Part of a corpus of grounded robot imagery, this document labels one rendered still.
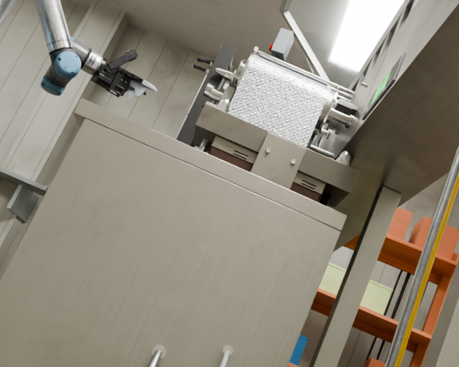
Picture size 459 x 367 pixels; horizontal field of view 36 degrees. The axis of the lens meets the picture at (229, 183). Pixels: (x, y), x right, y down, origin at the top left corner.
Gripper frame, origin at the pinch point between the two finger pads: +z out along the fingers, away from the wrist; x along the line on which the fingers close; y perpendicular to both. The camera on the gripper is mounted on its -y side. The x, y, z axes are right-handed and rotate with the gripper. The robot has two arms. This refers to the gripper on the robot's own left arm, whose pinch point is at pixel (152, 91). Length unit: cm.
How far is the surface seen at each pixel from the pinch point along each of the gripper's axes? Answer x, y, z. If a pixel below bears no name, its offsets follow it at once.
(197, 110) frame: 20.4, 2.0, 11.4
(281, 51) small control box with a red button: -2, -38, 35
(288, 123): 62, 1, 25
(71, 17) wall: -398, -100, -19
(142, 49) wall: -367, -102, 45
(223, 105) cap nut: 73, 9, 3
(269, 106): 59, -1, 19
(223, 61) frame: 18.1, -16.8, 12.2
